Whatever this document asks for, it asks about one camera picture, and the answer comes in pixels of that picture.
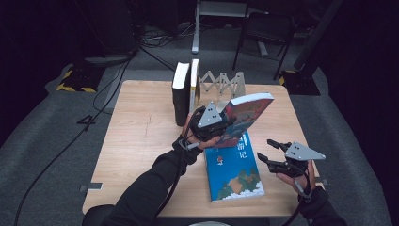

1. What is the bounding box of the grey metal desk frame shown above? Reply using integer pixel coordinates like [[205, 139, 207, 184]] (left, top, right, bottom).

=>
[[191, 0, 271, 55]]

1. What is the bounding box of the black folding chair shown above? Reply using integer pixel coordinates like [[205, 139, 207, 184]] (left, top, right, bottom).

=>
[[231, 11, 297, 81]]

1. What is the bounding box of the right hand-held gripper cable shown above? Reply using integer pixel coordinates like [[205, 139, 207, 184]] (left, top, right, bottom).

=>
[[281, 166, 313, 226]]

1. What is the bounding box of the person's black jacket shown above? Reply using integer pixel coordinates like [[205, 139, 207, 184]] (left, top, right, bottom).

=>
[[82, 203, 271, 226]]

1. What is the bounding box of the long black floor cable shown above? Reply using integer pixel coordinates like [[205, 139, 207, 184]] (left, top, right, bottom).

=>
[[12, 46, 142, 226]]

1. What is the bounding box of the thick black book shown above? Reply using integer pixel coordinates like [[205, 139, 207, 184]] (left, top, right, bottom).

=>
[[171, 61, 192, 127]]

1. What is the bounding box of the left hand-held gripper cable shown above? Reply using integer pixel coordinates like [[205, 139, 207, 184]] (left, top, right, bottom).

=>
[[154, 119, 201, 218]]

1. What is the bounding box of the black slanted pole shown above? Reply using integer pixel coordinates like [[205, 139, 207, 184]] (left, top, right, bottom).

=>
[[293, 0, 344, 72]]

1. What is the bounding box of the extendable metal book rack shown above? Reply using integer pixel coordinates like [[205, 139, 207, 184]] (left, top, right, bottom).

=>
[[199, 71, 247, 114]]

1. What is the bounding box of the person's right hand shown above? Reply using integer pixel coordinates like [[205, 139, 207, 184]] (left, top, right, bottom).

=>
[[276, 159, 316, 197]]

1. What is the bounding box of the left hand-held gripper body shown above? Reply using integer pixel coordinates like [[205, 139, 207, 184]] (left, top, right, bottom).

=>
[[188, 101, 231, 143]]

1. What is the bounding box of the black yellow striped stand base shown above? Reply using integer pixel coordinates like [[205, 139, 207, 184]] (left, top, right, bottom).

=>
[[56, 64, 106, 94], [278, 69, 322, 97]]

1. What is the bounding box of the person's white clothing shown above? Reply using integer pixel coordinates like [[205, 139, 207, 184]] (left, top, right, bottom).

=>
[[187, 220, 231, 226]]

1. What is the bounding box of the tangled black cable bundle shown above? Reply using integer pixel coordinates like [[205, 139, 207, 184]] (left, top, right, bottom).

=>
[[139, 23, 197, 50]]

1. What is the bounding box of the red illustrated book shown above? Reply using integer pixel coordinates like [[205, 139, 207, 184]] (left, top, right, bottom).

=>
[[213, 91, 275, 149]]

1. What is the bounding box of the hand-held gripper cable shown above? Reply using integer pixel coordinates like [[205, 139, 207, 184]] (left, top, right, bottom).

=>
[[154, 119, 201, 218], [281, 166, 313, 226]]

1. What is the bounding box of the thick blue book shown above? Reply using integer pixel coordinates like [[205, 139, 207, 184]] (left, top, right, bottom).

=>
[[203, 131, 266, 203]]

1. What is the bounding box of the person's left hand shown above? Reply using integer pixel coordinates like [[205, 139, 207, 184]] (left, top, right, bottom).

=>
[[181, 112, 222, 151]]

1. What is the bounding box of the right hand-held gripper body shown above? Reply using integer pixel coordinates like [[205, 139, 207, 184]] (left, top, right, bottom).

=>
[[268, 141, 327, 179]]

